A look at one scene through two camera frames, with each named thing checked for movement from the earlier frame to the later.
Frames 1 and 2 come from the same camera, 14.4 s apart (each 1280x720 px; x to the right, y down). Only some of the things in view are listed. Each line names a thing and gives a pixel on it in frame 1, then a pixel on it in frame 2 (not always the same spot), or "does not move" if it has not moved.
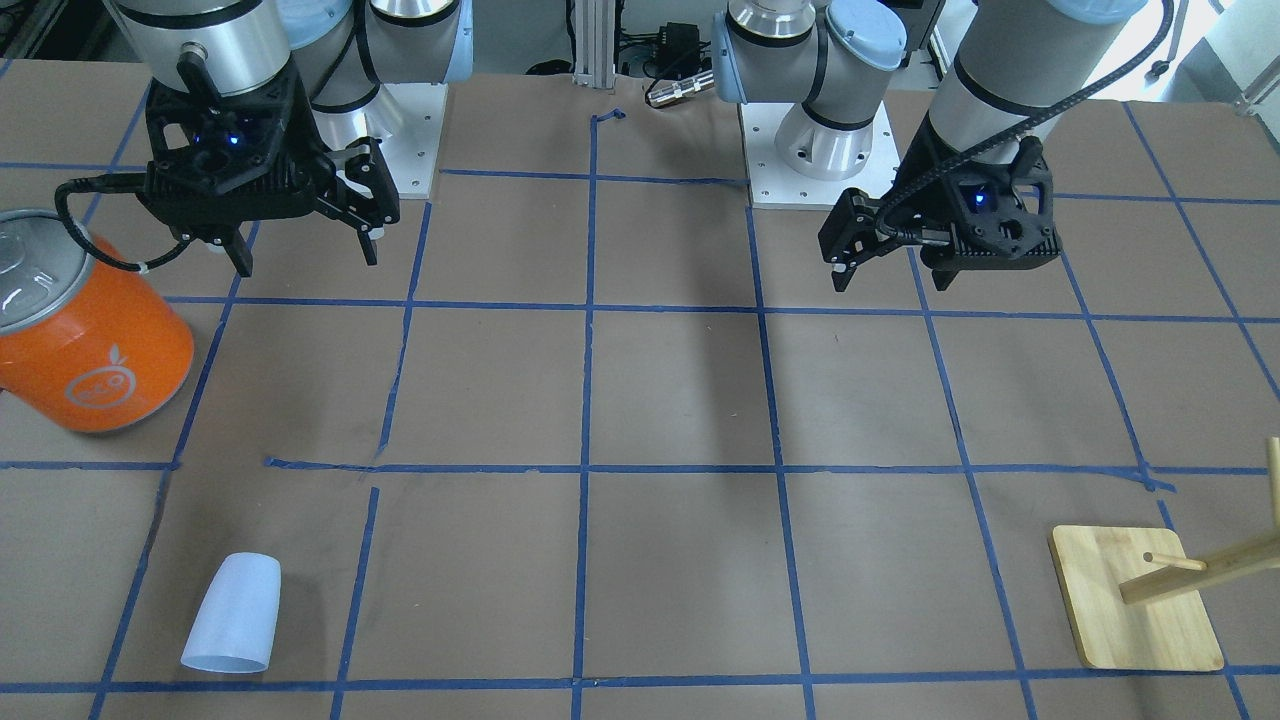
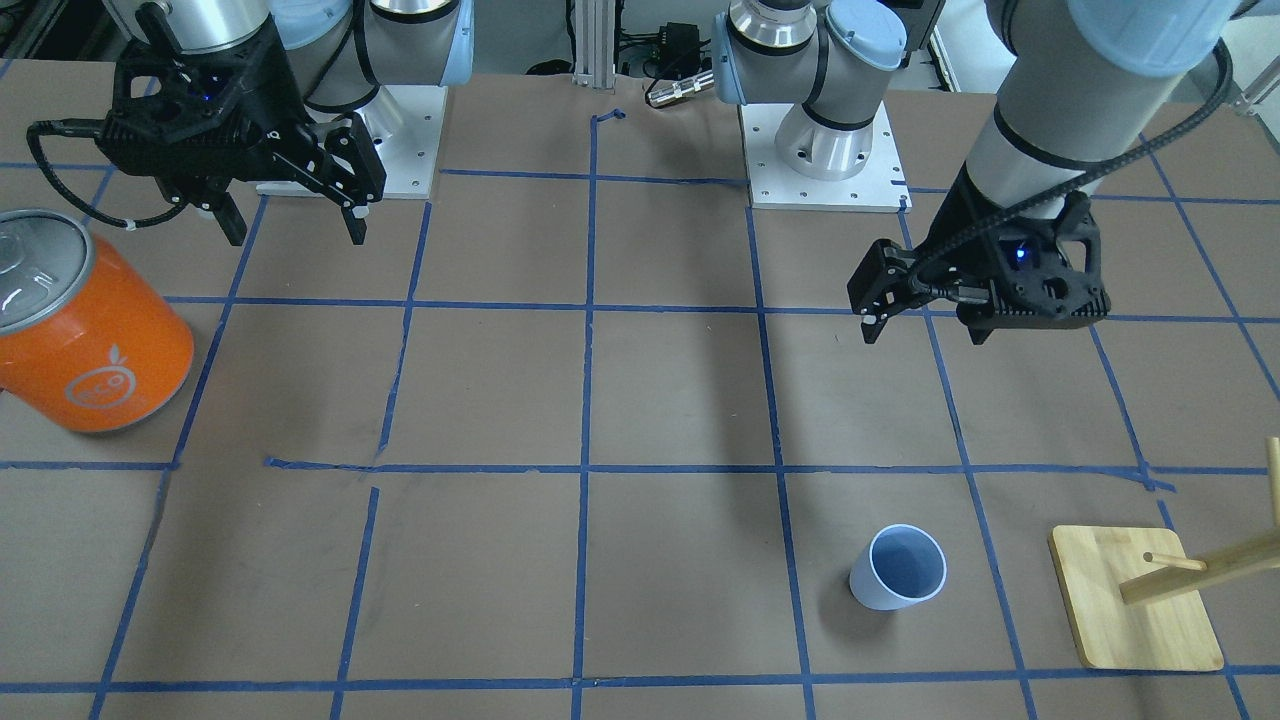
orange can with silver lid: [87, 345] does not move
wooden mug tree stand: [1136, 602] does not move
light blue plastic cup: [235, 627] -> [902, 565]
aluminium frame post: [594, 43] does not move
